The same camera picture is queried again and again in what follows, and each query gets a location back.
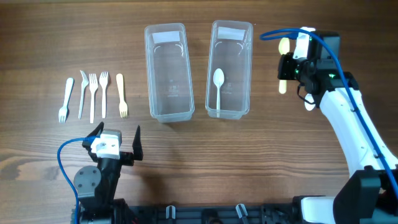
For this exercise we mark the cream yellow plastic fork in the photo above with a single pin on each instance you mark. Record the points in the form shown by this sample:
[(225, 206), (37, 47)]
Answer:
[(123, 108)]

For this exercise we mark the clear plastic container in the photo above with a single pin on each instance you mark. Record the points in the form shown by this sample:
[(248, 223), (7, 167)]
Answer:
[(230, 50), (168, 73)]

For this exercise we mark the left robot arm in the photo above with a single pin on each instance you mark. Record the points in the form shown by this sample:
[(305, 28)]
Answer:
[(96, 185)]

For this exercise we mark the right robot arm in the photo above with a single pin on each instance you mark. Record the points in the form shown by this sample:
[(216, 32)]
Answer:
[(370, 194)]

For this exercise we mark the white plastic knife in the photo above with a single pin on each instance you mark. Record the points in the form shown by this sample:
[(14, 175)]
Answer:
[(84, 84)]

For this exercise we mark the white plastic spoon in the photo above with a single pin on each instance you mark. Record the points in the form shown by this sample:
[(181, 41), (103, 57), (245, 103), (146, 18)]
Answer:
[(218, 80)]

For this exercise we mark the cream yellow plastic spoon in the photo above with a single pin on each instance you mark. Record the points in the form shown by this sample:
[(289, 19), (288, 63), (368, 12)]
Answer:
[(284, 48)]

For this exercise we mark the white short plastic fork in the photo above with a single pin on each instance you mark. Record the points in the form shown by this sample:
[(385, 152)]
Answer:
[(63, 111)]

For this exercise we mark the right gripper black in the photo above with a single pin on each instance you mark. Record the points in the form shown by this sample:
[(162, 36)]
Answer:
[(285, 61)]

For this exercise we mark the white spoon bowl toward robot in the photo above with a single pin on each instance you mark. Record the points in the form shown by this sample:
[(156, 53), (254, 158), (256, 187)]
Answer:
[(309, 102)]

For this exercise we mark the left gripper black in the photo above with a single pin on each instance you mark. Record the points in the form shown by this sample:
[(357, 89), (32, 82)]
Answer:
[(129, 157)]

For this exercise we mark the clear right plastic container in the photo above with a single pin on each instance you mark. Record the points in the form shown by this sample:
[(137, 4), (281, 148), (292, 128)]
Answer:
[(230, 50)]

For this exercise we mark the clear left plastic container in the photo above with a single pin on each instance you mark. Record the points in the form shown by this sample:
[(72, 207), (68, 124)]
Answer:
[(168, 73)]

